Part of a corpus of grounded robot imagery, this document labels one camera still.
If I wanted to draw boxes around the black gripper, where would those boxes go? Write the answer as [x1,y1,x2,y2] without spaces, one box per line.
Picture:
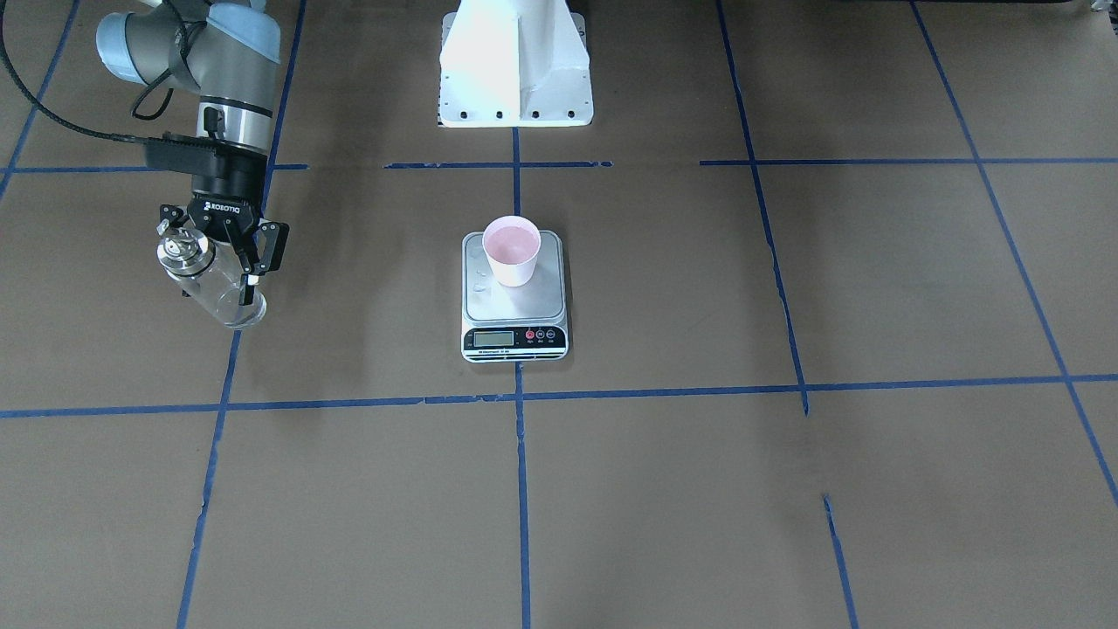
[157,144,290,307]

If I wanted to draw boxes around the clear glass sauce bottle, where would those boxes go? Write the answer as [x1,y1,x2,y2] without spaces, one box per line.
[157,228,267,328]

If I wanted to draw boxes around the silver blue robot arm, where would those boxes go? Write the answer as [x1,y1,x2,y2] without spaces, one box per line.
[96,1,286,306]

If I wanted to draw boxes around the silver digital kitchen scale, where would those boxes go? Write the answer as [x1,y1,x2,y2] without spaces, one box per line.
[459,230,571,363]

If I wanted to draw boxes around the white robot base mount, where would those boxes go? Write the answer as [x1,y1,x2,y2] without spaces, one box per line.
[437,1,595,128]

